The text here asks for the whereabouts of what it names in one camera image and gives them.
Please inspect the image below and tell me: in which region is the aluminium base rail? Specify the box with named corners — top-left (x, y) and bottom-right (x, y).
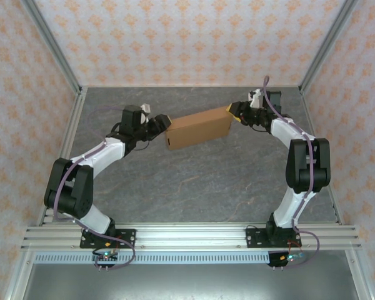
top-left (20, 223), bottom-right (362, 251)

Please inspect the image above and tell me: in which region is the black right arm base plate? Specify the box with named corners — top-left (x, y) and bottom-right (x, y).
top-left (245, 227), bottom-right (303, 250)

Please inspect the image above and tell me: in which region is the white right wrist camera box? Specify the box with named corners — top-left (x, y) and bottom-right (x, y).
top-left (249, 89), bottom-right (263, 107)

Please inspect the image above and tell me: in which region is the grey slotted cable duct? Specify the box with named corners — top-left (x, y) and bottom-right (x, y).
top-left (33, 252), bottom-right (307, 265)

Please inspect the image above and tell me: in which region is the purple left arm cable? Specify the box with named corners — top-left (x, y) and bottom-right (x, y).
top-left (52, 106), bottom-right (136, 272)

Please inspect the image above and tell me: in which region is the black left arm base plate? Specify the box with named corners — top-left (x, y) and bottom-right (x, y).
top-left (79, 228), bottom-right (137, 249)

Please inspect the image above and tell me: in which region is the aluminium frame post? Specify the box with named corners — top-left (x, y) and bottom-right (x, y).
top-left (299, 0), bottom-right (359, 94)
top-left (20, 0), bottom-right (84, 94)

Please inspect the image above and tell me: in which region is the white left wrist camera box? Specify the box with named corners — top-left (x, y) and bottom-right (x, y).
top-left (139, 104), bottom-right (152, 124)

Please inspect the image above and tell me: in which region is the aluminium table side rail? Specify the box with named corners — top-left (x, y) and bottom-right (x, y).
top-left (299, 87), bottom-right (344, 226)
top-left (37, 87), bottom-right (88, 226)

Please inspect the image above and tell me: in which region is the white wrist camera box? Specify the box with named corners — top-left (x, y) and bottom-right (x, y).
top-left (249, 89), bottom-right (263, 107)
top-left (139, 104), bottom-right (152, 124)

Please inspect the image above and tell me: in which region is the brown cardboard box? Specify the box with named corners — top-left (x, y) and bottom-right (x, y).
top-left (164, 105), bottom-right (234, 152)

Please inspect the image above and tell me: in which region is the grey metal sheet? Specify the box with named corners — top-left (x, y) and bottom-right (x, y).
top-left (18, 264), bottom-right (360, 300)

